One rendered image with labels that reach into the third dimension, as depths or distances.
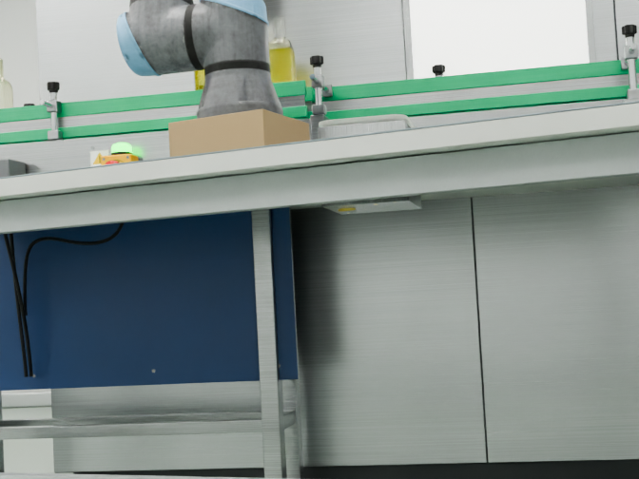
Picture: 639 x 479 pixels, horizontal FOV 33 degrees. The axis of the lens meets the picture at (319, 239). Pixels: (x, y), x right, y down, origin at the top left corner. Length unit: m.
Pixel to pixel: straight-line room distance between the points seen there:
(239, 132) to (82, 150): 0.71
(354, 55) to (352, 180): 0.87
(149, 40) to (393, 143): 0.50
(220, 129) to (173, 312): 0.66
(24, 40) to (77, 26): 3.45
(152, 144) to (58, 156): 0.22
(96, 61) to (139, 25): 0.86
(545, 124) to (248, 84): 0.53
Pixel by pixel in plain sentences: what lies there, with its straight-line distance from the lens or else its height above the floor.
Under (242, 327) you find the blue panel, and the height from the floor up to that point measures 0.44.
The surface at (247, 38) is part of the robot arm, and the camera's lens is 1.88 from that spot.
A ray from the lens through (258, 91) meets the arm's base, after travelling 1.85.
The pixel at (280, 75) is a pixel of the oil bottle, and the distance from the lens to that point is 2.45.
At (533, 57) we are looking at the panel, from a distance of 2.55.
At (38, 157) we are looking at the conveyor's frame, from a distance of 2.48.
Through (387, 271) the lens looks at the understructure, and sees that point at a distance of 2.54.
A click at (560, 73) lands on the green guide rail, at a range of 2.37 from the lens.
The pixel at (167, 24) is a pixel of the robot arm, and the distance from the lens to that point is 1.92.
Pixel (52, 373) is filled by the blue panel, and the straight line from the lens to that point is 2.48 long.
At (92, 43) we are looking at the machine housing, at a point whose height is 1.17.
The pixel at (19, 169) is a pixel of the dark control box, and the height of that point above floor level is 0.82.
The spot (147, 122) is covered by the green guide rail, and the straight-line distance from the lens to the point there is 2.41.
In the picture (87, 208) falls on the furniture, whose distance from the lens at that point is 2.00.
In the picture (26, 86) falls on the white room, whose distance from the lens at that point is 6.22.
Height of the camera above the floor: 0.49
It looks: 3 degrees up
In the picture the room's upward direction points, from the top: 3 degrees counter-clockwise
